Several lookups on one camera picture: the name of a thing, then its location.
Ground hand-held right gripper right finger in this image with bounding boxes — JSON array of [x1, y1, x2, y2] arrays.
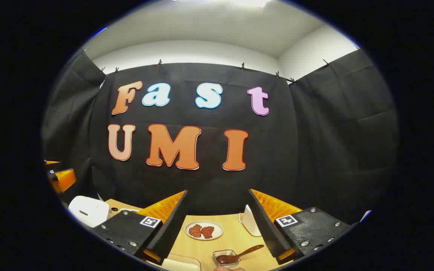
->
[[248, 189, 353, 265]]

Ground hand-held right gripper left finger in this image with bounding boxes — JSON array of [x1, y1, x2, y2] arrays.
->
[[93, 190, 188, 266]]

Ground brown wooden spoon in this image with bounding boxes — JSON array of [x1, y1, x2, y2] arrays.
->
[[216, 245, 265, 265]]

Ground white rice cooker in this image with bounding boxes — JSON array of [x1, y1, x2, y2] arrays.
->
[[68, 196, 110, 228]]

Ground clear wire chopstick holder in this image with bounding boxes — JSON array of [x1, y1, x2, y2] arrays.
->
[[212, 250, 241, 268]]

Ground white toaster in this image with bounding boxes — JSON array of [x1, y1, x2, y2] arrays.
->
[[238, 205, 263, 237]]

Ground white round plate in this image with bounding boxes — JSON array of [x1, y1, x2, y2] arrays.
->
[[185, 221, 224, 241]]

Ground black backdrop cloth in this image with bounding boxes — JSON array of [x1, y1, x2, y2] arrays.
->
[[42, 48, 399, 226]]

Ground row of black clips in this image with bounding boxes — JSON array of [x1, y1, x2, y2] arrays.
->
[[83, 47, 332, 84]]

